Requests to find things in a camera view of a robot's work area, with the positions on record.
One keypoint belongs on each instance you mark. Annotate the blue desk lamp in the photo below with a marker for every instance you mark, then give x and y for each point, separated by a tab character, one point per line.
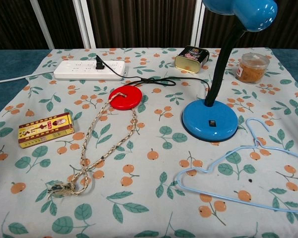
209	119

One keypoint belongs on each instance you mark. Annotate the red round disc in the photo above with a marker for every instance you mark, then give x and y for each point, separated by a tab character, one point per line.
125	97

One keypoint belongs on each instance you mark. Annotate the floral patterned tablecloth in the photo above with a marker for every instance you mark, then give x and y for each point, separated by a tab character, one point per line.
149	161

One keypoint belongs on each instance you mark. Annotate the gold and black tin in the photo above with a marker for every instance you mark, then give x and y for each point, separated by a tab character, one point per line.
191	60

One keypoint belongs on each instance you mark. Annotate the white power strip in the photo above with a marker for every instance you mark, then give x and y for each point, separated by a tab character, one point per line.
89	69

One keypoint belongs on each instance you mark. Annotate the yellow and red box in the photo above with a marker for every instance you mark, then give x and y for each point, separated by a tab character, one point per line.
46	129

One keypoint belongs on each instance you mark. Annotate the clear jar of rubber bands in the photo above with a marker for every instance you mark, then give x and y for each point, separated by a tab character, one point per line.
252	68

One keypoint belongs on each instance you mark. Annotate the white window frame post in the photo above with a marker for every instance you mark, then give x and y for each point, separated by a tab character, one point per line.
196	23
84	23
41	22

